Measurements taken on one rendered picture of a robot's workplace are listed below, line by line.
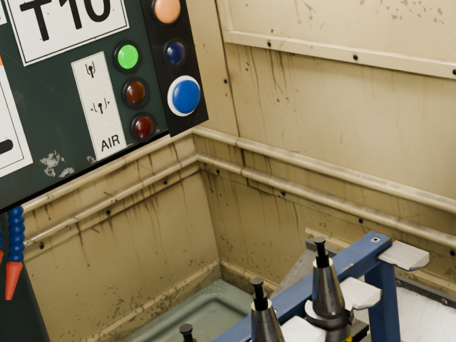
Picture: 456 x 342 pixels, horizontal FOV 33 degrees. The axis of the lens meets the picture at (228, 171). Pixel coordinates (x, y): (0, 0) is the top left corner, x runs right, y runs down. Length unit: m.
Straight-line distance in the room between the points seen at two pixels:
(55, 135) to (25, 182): 0.04
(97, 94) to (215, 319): 1.56
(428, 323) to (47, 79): 1.18
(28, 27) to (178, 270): 1.60
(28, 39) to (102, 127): 0.10
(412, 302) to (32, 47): 1.22
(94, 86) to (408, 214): 1.06
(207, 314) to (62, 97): 1.61
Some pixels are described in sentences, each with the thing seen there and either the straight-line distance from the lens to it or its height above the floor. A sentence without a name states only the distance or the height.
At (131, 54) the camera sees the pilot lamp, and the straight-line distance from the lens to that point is 0.65.
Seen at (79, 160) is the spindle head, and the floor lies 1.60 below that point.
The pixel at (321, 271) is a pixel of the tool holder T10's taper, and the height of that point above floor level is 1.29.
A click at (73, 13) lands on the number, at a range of 0.63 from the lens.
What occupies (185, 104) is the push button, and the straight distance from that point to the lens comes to 0.69.
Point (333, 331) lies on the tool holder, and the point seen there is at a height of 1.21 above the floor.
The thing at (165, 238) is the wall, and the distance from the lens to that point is 2.09.
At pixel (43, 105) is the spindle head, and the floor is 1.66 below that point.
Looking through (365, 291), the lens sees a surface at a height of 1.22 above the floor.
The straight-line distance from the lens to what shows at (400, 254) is 1.16.
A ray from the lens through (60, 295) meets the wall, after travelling 1.97.
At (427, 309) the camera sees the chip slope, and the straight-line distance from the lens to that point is 1.67.
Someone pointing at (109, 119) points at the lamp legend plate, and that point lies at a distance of 0.66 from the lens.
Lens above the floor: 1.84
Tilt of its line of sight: 25 degrees down
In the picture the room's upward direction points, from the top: 11 degrees counter-clockwise
